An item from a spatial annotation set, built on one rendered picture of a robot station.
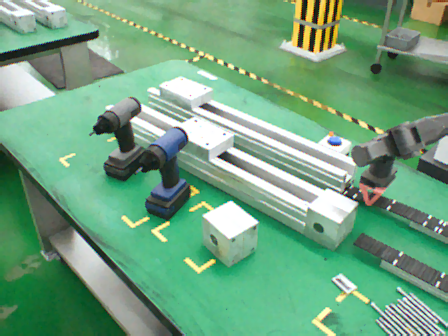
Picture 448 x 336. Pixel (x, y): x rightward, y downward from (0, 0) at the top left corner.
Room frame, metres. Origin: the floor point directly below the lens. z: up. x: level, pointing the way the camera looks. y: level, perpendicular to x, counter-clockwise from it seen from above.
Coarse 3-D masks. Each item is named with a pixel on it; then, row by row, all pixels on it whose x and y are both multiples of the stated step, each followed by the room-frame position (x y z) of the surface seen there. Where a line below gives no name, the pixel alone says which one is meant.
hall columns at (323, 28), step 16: (304, 0) 4.28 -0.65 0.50; (320, 0) 4.16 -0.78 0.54; (336, 0) 4.27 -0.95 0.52; (304, 16) 4.27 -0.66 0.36; (320, 16) 4.14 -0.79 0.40; (336, 16) 4.31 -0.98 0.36; (304, 32) 4.25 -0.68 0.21; (320, 32) 4.14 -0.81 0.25; (336, 32) 4.34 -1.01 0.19; (304, 48) 4.24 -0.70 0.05; (320, 48) 4.17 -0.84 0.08
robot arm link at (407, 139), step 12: (420, 120) 0.92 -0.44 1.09; (432, 120) 0.90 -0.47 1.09; (444, 120) 0.89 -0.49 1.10; (396, 132) 0.92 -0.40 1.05; (408, 132) 0.91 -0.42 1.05; (420, 132) 0.90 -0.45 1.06; (432, 132) 0.89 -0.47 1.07; (444, 132) 0.88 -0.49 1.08; (396, 144) 0.92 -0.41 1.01; (408, 144) 0.90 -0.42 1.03; (420, 144) 0.89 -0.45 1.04
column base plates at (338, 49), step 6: (288, 42) 4.43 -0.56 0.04; (342, 42) 4.36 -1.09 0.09; (282, 48) 4.32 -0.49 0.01; (288, 48) 4.29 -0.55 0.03; (294, 48) 4.26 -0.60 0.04; (300, 48) 4.26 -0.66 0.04; (336, 48) 4.31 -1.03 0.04; (342, 48) 4.32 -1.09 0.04; (300, 54) 4.17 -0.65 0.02; (306, 54) 4.13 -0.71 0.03; (312, 54) 4.11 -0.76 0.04; (318, 54) 4.06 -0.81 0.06; (324, 54) 4.12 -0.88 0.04; (330, 54) 4.18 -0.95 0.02; (336, 54) 4.23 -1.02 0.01; (312, 60) 4.05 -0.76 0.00; (318, 60) 4.02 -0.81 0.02
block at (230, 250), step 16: (224, 208) 0.82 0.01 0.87; (240, 208) 0.82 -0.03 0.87; (208, 224) 0.78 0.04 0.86; (224, 224) 0.76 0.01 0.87; (240, 224) 0.77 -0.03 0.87; (256, 224) 0.77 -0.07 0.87; (208, 240) 0.78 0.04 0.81; (224, 240) 0.73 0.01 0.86; (240, 240) 0.74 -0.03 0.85; (256, 240) 0.78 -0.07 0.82; (224, 256) 0.73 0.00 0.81; (240, 256) 0.74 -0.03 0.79
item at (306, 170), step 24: (216, 120) 1.28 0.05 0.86; (240, 120) 1.31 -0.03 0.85; (240, 144) 1.22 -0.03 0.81; (264, 144) 1.15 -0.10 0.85; (288, 144) 1.18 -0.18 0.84; (312, 144) 1.15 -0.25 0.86; (288, 168) 1.10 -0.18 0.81; (312, 168) 1.06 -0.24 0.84; (336, 168) 1.02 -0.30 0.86; (336, 192) 0.99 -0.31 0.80
